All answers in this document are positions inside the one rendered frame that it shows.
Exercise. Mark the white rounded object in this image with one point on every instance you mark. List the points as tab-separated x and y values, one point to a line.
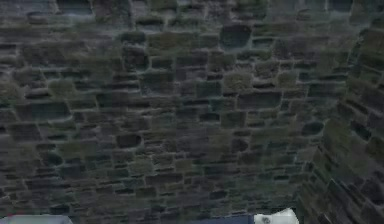
278	217

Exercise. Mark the pale grey flat object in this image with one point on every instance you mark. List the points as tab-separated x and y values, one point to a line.
33	220

